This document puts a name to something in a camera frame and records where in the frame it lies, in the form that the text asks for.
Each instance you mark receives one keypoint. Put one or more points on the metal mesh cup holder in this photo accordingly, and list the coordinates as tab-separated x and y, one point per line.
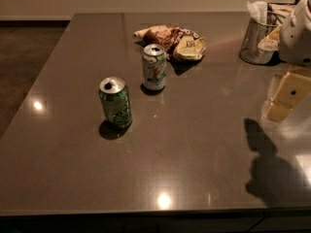
262	40

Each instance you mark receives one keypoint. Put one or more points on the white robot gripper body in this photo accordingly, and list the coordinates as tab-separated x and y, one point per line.
296	38

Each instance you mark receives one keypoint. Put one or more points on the brown chip bag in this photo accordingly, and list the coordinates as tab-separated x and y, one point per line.
180	44

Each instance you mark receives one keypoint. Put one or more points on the white green soda can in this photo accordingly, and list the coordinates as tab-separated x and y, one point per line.
154	67

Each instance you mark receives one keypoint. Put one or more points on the white napkin in holder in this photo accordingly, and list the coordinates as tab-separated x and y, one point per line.
258	11

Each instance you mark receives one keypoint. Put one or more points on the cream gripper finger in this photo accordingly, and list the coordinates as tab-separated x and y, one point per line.
286	92

